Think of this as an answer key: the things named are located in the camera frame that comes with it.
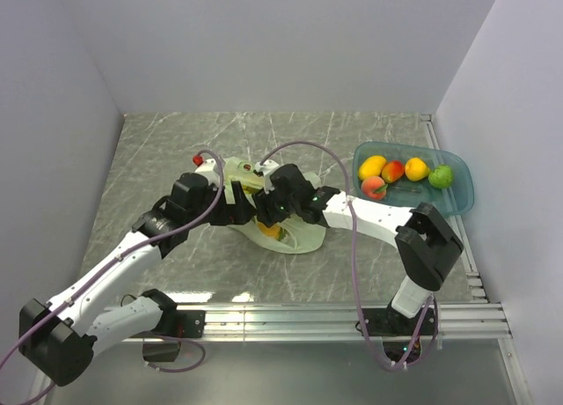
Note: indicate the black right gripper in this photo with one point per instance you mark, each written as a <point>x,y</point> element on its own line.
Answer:
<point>263,202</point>

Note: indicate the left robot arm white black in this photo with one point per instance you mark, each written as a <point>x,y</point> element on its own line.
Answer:
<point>63,336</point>

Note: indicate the black box under rail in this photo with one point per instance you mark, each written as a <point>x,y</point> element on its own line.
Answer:
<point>160,351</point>

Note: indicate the pink peach with leaf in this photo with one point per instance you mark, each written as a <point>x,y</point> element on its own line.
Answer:
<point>375,188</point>

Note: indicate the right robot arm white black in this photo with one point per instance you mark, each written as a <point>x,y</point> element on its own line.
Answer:
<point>427,245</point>

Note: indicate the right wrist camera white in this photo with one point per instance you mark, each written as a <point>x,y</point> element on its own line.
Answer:
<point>265,170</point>

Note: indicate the orange fruit in bag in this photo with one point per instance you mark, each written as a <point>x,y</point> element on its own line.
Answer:
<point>274,231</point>

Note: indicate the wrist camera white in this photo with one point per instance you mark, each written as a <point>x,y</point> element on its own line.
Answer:
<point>265,170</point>
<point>209,168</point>

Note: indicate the yellow lemon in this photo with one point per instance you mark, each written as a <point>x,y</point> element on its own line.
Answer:
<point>416,169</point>

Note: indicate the green custard apple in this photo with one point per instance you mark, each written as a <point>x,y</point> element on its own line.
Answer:
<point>442,177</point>

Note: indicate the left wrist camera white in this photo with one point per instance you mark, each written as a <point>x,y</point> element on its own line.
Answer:
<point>209,168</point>

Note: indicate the teal transparent plastic tray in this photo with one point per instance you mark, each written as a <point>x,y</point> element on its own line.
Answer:
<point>455,200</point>

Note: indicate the green printed plastic bag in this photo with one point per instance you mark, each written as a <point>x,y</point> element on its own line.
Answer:
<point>291,236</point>

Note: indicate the red yellow mango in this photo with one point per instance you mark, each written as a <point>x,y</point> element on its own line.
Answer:
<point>392,171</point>

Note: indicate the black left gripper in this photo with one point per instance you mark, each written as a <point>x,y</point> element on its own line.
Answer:
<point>235,214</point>

